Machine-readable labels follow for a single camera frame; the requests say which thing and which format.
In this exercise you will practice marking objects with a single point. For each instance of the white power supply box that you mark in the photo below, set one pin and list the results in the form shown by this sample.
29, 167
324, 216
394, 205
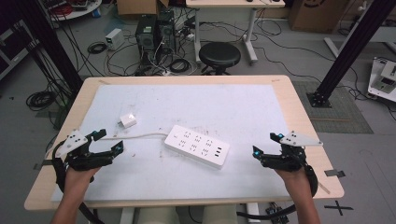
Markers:
114, 39

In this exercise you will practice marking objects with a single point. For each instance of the large cardboard box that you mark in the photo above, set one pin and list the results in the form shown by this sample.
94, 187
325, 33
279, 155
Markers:
316, 15

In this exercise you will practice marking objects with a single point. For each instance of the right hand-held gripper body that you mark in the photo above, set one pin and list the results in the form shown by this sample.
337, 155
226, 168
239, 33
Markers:
289, 158

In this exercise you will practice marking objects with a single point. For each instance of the black computer tower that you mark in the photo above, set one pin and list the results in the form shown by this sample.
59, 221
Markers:
146, 39
166, 31

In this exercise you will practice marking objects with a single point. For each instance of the white table mat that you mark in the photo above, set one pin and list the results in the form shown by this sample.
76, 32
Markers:
193, 105

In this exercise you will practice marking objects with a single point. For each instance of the black round stool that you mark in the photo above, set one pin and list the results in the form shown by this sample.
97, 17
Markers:
219, 54

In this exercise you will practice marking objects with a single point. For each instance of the person's left hand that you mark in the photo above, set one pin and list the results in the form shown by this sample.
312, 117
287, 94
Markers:
77, 183

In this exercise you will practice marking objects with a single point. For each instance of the white desk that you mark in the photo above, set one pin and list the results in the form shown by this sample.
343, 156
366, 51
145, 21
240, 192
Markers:
233, 3

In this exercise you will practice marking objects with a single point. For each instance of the white machine with grey panel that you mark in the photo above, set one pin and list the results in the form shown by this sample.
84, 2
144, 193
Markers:
384, 79

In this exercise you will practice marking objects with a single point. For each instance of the white power strip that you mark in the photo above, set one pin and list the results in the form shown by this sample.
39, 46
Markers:
196, 146

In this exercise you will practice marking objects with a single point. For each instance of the light wooden table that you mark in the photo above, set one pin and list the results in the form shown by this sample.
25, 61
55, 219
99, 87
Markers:
300, 105

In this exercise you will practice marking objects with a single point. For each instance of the round white table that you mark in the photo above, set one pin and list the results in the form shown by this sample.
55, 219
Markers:
77, 11

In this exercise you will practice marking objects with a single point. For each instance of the small electronics board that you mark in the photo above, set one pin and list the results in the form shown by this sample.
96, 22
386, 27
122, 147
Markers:
277, 214

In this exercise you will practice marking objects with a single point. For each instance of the grey floor mat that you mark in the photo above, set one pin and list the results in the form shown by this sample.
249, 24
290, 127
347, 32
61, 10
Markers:
342, 115

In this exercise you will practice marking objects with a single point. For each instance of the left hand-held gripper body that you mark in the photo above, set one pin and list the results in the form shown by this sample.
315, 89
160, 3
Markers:
81, 158

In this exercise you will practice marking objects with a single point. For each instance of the white charger adapter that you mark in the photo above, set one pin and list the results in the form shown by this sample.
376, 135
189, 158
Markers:
128, 120

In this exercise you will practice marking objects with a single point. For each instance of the grey metal rack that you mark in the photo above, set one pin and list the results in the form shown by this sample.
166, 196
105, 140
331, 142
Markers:
14, 49

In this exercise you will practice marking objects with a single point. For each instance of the black aluminium post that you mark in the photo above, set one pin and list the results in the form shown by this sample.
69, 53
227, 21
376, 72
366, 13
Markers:
51, 43
351, 46

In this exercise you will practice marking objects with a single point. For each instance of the grey tape strip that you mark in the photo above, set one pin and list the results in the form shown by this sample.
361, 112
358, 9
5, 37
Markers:
42, 165
334, 173

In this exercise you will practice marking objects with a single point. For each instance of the person's right hand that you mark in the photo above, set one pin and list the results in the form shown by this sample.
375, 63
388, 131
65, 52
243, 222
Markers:
294, 182

